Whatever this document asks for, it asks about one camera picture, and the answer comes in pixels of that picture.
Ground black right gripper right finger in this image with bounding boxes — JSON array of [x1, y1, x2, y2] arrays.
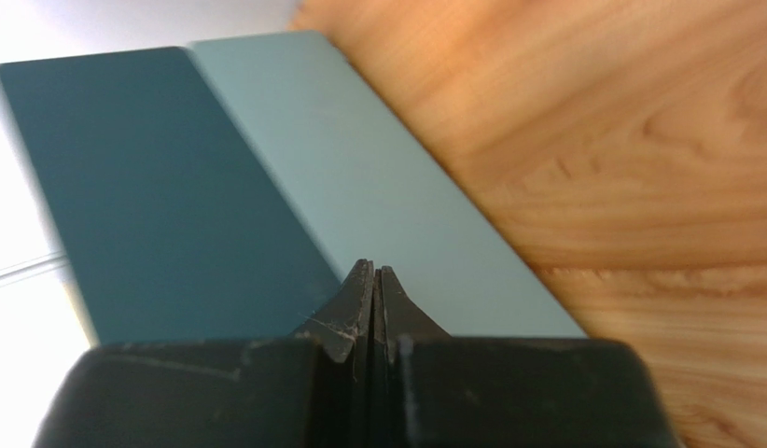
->
[[373, 266, 449, 447]]

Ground teal drawer organizer box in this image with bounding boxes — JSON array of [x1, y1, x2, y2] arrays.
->
[[0, 32, 582, 343]]

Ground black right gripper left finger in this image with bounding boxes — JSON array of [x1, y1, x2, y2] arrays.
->
[[291, 259, 374, 447]]

